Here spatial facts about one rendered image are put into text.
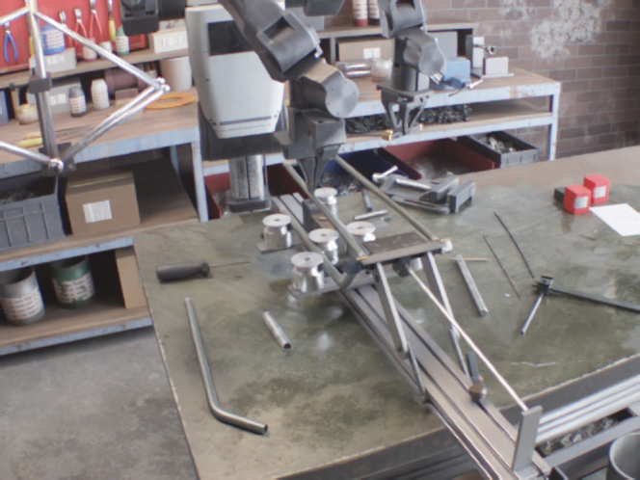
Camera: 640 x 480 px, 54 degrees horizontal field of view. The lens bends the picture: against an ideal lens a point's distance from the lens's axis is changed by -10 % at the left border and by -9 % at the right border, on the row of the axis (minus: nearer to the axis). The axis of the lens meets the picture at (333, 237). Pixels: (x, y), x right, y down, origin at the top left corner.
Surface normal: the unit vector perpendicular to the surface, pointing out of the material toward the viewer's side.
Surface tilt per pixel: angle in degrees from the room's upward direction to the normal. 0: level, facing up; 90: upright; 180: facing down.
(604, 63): 90
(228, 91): 90
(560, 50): 90
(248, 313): 0
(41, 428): 0
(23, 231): 90
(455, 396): 0
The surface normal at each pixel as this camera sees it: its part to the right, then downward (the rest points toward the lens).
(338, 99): 0.55, 0.37
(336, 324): -0.04, -0.90
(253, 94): 0.25, 0.41
